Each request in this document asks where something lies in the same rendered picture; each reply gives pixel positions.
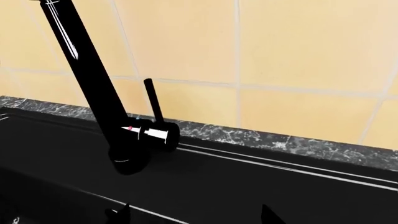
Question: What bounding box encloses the black kitchen faucet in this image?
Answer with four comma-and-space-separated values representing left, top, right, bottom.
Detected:
39, 0, 181, 176

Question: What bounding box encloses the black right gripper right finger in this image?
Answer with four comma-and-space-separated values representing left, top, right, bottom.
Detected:
261, 203, 289, 224

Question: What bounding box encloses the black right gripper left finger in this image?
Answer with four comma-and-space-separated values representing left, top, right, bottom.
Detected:
104, 202, 132, 224

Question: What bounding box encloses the dark marble counter ledge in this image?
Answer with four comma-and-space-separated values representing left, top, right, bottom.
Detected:
0, 95, 398, 173

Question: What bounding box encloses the black sink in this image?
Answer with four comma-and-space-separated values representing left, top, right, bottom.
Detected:
0, 106, 398, 224

